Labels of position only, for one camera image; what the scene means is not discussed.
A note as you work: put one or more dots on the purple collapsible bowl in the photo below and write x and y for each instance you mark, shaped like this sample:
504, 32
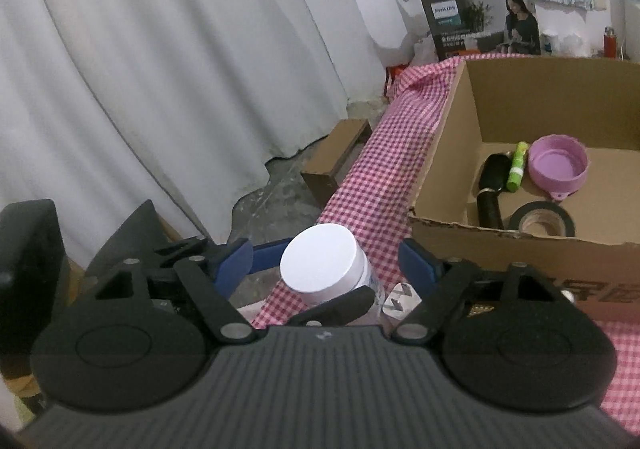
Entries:
555, 164

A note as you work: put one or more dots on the printed cardboard box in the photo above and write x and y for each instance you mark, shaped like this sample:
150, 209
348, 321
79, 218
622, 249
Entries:
500, 104

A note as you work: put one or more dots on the white round container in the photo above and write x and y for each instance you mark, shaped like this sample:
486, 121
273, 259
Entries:
548, 44

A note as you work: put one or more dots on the red thermos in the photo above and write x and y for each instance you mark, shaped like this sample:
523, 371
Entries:
610, 46

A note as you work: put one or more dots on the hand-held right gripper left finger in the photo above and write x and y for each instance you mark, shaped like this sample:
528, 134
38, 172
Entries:
235, 264

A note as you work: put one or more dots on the red plastic bag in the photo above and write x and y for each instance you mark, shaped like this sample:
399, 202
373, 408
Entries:
392, 79

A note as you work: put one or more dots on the black tape roll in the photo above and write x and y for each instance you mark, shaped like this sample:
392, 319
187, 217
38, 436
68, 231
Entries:
520, 216

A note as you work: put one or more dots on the green tube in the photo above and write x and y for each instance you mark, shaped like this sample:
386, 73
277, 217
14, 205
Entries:
517, 169

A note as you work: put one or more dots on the white curtain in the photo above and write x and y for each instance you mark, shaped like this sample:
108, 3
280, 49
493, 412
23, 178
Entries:
150, 54

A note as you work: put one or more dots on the small brown cardboard box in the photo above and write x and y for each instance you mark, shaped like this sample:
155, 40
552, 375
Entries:
340, 144

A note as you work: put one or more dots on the black hair brush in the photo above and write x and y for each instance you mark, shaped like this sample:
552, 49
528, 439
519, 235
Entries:
492, 209

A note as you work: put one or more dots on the white plastic bag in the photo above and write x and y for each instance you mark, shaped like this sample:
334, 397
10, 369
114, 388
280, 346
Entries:
570, 45
425, 51

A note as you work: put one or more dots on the white lidded bottle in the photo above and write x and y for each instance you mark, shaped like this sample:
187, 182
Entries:
320, 259

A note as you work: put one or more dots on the red checked tablecloth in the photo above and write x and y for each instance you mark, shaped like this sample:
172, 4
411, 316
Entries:
380, 154

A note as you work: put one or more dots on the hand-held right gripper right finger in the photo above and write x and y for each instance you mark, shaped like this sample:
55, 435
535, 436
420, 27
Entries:
417, 264

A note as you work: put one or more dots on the white charger plug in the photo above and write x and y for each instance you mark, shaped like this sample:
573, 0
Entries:
400, 304

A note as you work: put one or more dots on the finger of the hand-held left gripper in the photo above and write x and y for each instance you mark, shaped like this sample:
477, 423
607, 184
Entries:
272, 258

